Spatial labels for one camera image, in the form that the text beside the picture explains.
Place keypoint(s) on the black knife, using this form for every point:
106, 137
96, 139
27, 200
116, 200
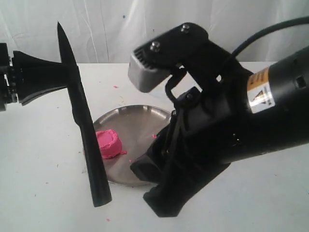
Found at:
99, 186

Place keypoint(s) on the pink play dough lump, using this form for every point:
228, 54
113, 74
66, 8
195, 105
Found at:
110, 144

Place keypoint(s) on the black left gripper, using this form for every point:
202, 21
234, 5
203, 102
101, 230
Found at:
51, 76

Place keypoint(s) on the white backdrop curtain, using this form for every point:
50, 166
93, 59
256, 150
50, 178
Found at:
107, 31

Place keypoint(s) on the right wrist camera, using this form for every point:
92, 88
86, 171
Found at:
152, 62

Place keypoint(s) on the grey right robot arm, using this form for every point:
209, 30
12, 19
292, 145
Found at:
291, 90

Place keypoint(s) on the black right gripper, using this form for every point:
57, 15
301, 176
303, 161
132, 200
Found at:
229, 120

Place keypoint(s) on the round steel plate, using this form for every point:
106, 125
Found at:
136, 126

